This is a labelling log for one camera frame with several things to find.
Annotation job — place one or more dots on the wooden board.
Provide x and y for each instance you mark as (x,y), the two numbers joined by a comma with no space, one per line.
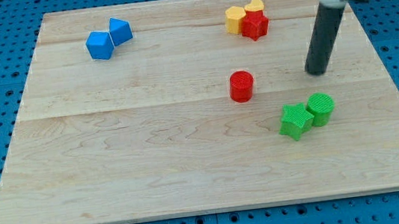
(153,134)

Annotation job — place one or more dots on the green star block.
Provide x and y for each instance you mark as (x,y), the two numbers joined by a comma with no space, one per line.
(295,120)

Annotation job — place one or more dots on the blue cube block right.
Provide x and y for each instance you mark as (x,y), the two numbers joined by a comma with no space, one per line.
(120,31)

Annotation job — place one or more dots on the red cylinder block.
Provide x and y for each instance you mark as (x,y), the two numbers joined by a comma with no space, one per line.
(241,86)

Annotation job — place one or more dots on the red star block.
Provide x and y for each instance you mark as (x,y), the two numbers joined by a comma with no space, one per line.
(255,24)

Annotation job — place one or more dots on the yellow hexagon block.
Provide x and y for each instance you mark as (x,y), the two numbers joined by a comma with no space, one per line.
(234,17)

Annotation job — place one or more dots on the green cylinder block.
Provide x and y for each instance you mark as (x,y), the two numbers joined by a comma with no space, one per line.
(321,106)

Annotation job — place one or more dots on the blue cube block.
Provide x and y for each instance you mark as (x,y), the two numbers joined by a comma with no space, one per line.
(99,45)
(120,31)

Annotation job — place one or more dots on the yellow heart block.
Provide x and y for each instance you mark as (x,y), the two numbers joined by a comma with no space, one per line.
(254,6)

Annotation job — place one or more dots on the blue cube block left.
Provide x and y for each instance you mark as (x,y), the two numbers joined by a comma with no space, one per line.
(99,45)

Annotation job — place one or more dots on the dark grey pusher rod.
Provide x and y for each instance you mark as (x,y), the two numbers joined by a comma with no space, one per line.
(325,30)

